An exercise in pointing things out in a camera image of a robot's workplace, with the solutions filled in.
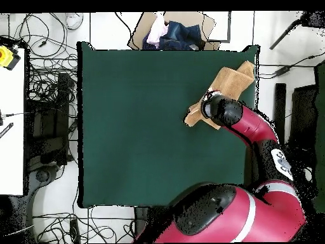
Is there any orange-brown terry towel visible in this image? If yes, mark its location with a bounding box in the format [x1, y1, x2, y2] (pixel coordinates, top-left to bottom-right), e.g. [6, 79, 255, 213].
[183, 60, 256, 130]

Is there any blue denim garment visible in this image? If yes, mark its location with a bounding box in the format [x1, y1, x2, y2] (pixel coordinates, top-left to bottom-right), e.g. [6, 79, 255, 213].
[142, 21, 204, 51]

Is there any brown cardboard box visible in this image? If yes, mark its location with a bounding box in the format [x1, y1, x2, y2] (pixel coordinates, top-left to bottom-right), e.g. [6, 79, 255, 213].
[127, 11, 222, 51]

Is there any pink garment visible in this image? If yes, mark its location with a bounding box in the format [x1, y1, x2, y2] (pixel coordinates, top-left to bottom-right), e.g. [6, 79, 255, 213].
[146, 11, 169, 48]

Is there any black chair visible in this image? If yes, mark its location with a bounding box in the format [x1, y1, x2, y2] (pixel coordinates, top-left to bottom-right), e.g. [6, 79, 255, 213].
[273, 83, 319, 158]

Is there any dark green table cloth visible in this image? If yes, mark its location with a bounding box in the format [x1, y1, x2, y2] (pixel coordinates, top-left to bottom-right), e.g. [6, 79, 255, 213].
[77, 41, 260, 208]

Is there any white shoe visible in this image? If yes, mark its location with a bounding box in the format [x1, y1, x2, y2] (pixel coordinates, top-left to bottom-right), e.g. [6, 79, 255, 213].
[65, 12, 84, 31]

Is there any black power strip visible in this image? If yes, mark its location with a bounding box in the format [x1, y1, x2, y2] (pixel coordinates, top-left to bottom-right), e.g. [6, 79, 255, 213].
[69, 219, 81, 244]

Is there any yellow emergency stop box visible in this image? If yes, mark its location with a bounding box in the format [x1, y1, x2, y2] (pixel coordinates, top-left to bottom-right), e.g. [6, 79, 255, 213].
[0, 44, 22, 71]

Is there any white side table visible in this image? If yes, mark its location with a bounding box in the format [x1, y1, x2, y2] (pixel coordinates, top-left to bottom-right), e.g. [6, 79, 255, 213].
[0, 48, 26, 196]

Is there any black cable tangle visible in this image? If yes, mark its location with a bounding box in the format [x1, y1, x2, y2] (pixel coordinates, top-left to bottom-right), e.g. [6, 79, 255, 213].
[302, 162, 315, 185]
[32, 208, 135, 243]
[13, 12, 79, 165]

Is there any black robot pedestal with handle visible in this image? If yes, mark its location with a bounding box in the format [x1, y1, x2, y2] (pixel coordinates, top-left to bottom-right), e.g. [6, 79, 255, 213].
[133, 206, 163, 240]

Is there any black stand frame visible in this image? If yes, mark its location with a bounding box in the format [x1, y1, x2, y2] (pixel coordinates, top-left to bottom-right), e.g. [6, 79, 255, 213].
[29, 72, 72, 167]

